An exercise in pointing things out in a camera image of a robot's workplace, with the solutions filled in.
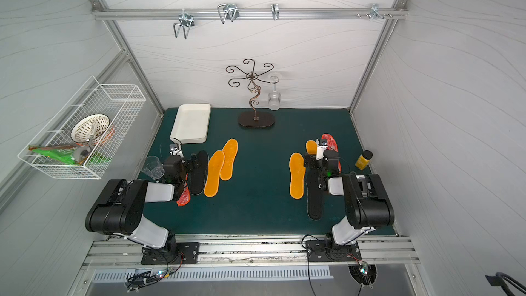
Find black insole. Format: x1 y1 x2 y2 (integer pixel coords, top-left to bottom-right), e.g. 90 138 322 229
189 151 209 195
305 170 323 221

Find orange insole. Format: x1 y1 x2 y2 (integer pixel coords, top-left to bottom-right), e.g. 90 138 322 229
204 150 225 197
305 140 318 155
220 138 238 181
289 153 305 200

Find white storage box tray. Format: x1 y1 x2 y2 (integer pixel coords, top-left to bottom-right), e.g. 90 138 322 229
169 104 211 144

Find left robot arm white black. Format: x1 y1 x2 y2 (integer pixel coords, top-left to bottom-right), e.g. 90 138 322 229
85 151 208 255

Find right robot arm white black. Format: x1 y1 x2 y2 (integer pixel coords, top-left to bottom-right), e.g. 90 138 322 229
301 149 395 247

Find clear plastic cup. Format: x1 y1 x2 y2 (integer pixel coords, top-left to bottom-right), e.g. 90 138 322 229
141 156 165 180

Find red insole right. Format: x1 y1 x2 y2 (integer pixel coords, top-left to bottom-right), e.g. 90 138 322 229
321 134 342 173

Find red insole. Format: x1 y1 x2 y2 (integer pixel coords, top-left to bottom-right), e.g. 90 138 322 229
176 187 190 206
321 134 342 173

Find red insole left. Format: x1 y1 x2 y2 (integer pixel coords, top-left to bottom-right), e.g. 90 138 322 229
176 187 190 206

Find yellow bottle black cap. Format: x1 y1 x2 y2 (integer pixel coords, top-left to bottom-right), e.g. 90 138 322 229
355 150 373 171

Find green table mat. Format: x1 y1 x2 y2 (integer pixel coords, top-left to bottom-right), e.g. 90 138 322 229
144 108 362 234

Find brown metal glass rack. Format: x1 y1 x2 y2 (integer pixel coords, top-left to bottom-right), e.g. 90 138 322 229
225 58 275 128

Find hanging wine glass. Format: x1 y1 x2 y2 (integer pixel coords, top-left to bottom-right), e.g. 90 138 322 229
268 74 281 111

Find white plastic strainer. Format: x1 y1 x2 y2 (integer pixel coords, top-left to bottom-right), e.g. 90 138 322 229
71 114 110 143

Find green plastic item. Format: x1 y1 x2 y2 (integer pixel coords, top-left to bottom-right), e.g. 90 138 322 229
29 146 111 165

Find black object bottom right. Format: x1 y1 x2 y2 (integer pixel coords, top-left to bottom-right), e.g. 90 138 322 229
486 272 526 296

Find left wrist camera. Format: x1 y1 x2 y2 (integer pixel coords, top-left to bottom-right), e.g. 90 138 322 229
169 143 184 158

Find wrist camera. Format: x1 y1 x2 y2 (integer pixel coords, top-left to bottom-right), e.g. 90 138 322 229
316 138 327 160
169 143 184 158

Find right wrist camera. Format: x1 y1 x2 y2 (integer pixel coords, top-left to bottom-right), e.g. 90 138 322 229
316 138 327 160

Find white wire basket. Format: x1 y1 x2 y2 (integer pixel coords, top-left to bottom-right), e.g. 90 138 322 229
17 76 146 180

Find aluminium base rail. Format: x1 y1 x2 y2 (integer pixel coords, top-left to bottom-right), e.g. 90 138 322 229
82 234 420 269

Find black cable bundle left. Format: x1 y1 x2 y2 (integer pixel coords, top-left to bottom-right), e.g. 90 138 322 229
124 269 182 293

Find aluminium top rail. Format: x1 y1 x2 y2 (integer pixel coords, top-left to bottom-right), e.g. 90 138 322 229
92 6 409 21

